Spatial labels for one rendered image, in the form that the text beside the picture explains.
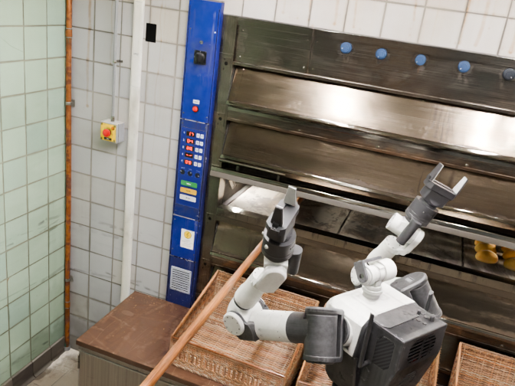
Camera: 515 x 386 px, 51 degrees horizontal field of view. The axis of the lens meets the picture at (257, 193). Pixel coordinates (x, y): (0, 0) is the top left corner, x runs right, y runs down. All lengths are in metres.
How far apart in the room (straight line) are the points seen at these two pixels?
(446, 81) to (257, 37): 0.83
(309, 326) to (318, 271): 1.14
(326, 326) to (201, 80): 1.44
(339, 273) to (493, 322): 0.70
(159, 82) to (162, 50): 0.15
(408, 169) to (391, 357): 1.07
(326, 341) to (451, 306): 1.20
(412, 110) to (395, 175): 0.29
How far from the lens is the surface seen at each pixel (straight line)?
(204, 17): 2.56
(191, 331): 1.76
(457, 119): 2.40
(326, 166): 2.48
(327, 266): 2.66
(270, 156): 2.54
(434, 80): 2.38
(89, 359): 2.81
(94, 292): 3.36
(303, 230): 2.61
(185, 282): 2.95
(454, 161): 2.42
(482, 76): 2.38
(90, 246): 3.24
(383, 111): 2.40
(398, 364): 1.59
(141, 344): 2.74
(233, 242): 2.76
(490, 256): 2.73
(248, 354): 2.72
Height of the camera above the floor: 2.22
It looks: 20 degrees down
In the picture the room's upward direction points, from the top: 8 degrees clockwise
